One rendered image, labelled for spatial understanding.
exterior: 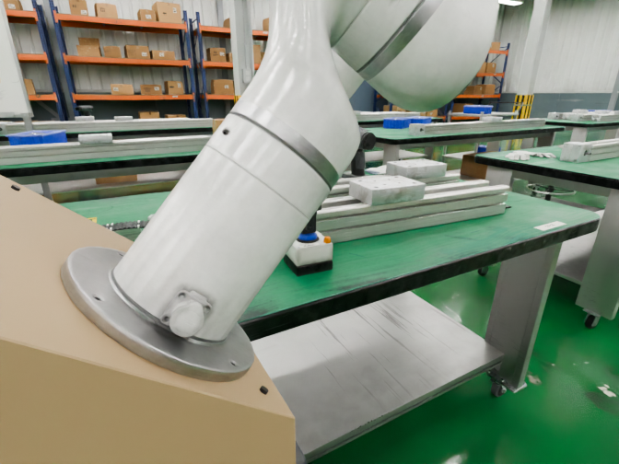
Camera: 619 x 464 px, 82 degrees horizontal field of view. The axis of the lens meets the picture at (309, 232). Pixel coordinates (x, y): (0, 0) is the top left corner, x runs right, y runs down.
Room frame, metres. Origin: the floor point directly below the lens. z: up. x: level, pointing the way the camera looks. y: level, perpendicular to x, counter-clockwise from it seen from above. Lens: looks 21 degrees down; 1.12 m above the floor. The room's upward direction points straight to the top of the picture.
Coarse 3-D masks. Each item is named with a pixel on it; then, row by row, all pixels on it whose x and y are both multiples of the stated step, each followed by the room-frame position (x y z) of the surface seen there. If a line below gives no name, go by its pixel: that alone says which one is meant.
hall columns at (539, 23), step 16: (240, 0) 6.73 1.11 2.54; (544, 0) 10.33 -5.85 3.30; (240, 16) 6.72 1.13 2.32; (544, 16) 10.52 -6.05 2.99; (240, 32) 6.71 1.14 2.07; (544, 32) 10.44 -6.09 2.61; (240, 48) 6.71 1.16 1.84; (528, 48) 10.49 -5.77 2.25; (240, 64) 6.70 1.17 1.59; (528, 64) 10.41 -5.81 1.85; (240, 80) 6.69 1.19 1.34; (528, 80) 10.33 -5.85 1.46; (240, 96) 6.52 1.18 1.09; (528, 96) 10.31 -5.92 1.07; (528, 112) 10.38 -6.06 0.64
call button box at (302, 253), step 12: (300, 240) 0.66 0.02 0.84; (312, 240) 0.66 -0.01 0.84; (288, 252) 0.66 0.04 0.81; (300, 252) 0.62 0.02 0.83; (312, 252) 0.63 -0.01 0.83; (324, 252) 0.65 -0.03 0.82; (288, 264) 0.66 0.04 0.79; (300, 264) 0.62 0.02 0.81; (312, 264) 0.64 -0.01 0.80; (324, 264) 0.65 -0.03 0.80
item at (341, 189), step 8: (368, 176) 1.16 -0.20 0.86; (376, 176) 1.16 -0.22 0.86; (384, 176) 1.16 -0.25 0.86; (448, 176) 1.17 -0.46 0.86; (456, 176) 1.19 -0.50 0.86; (336, 184) 1.09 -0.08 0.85; (344, 184) 1.10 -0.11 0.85; (432, 184) 1.15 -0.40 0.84; (440, 184) 1.16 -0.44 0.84; (336, 192) 1.02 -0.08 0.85; (344, 192) 1.03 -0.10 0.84
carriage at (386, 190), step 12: (360, 180) 0.92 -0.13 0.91; (372, 180) 0.92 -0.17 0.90; (384, 180) 0.92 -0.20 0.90; (396, 180) 0.92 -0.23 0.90; (408, 180) 0.92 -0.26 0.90; (360, 192) 0.87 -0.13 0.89; (372, 192) 0.82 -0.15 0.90; (384, 192) 0.84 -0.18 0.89; (396, 192) 0.85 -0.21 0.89; (408, 192) 0.87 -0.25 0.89; (420, 192) 0.88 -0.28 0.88; (372, 204) 0.82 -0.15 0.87
